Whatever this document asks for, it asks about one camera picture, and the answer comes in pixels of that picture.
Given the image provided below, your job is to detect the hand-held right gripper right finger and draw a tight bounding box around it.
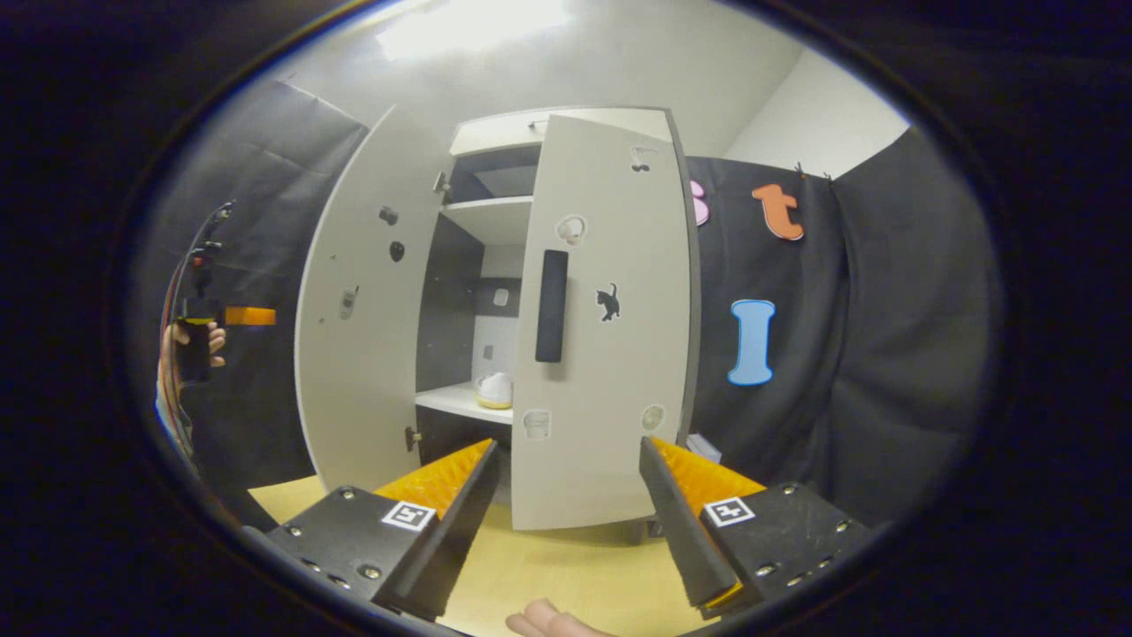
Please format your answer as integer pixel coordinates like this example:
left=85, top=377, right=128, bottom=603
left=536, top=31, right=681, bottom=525
left=639, top=435, right=890, bottom=620

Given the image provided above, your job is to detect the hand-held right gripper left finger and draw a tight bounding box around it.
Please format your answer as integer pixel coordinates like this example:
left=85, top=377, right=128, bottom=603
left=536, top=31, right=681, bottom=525
left=243, top=438, right=501, bottom=620

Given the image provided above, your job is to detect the white cabinet door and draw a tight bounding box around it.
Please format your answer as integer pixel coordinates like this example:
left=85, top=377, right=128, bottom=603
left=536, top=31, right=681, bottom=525
left=511, top=113, right=695, bottom=532
left=294, top=104, right=456, bottom=496

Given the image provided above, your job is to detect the white striped canvas shoe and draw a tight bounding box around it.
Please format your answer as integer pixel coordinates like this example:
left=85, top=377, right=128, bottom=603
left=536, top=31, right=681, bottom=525
left=475, top=372, right=515, bottom=411

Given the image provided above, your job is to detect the white shoe cabinet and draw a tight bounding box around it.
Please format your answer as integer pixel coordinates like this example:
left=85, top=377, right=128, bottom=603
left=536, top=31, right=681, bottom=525
left=414, top=106, right=704, bottom=545

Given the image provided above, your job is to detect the white cabinet shelf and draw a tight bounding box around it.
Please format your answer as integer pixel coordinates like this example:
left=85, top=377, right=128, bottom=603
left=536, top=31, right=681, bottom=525
left=440, top=195, right=534, bottom=247
left=416, top=382, right=514, bottom=426

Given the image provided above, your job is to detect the black door handle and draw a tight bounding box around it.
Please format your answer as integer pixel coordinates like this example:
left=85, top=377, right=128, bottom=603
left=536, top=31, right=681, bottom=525
left=535, top=249, right=570, bottom=364

